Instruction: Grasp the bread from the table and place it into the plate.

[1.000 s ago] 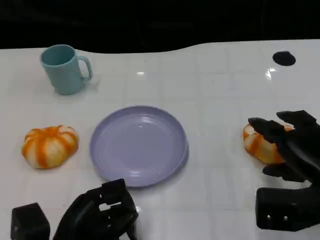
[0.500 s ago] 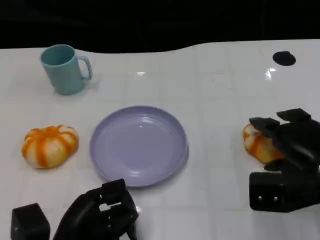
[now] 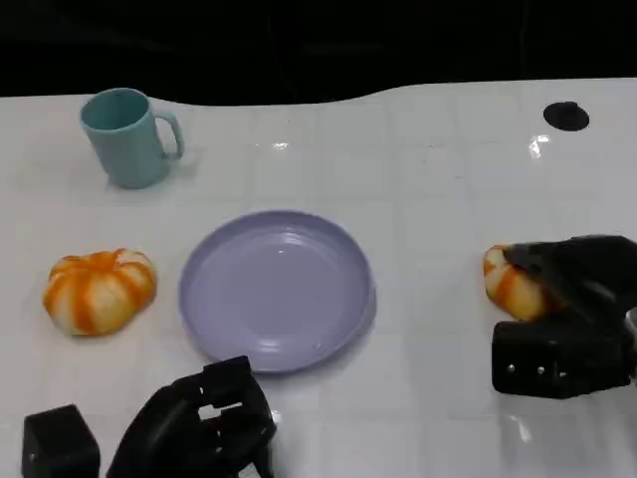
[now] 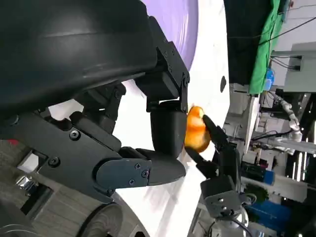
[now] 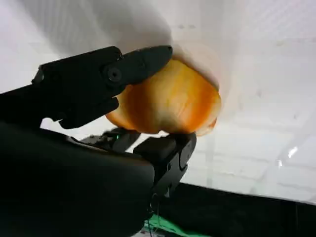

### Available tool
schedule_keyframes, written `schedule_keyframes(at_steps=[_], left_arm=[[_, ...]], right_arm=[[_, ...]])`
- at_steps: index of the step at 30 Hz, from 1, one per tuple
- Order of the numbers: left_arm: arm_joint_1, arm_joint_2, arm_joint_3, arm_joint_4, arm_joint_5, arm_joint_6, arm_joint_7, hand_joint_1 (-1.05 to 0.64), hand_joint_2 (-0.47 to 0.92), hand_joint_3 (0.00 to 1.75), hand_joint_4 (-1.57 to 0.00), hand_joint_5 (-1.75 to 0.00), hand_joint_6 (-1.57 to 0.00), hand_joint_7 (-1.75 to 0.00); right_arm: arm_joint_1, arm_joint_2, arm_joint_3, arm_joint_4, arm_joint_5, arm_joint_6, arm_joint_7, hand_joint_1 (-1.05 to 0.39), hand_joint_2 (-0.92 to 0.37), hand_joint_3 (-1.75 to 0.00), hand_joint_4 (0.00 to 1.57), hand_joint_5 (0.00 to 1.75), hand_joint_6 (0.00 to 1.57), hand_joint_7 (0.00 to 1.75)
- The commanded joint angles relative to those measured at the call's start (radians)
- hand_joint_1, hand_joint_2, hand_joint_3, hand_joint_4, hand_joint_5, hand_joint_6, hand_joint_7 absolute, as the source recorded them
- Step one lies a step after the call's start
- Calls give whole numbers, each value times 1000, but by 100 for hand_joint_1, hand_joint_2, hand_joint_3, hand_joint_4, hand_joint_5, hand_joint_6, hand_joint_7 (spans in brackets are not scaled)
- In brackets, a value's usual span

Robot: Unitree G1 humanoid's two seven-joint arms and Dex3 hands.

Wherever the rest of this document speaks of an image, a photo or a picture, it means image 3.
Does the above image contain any lilac plate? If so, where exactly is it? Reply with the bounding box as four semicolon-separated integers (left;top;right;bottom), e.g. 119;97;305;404
178;210;377;375

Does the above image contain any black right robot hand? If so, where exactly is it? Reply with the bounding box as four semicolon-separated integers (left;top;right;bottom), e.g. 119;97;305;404
502;234;637;330

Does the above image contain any black round table grommet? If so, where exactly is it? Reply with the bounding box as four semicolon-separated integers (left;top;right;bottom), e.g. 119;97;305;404
542;101;591;132

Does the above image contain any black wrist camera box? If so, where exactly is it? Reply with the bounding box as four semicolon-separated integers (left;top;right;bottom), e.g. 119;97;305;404
491;318;633;401
21;403;102;478

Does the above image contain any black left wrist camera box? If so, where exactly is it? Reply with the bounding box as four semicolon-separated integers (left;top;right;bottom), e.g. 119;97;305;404
21;403;102;478

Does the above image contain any orange white toy bread roll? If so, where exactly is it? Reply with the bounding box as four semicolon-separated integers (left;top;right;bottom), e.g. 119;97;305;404
42;248;158;338
482;243;567;323

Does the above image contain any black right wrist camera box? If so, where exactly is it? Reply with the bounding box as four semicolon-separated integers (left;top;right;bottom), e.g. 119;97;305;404
491;318;633;401

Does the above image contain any pale green mug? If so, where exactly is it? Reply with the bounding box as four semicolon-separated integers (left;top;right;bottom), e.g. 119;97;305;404
79;88;185;190

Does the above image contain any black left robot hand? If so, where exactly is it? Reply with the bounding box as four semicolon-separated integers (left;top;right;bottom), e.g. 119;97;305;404
104;355;278;478

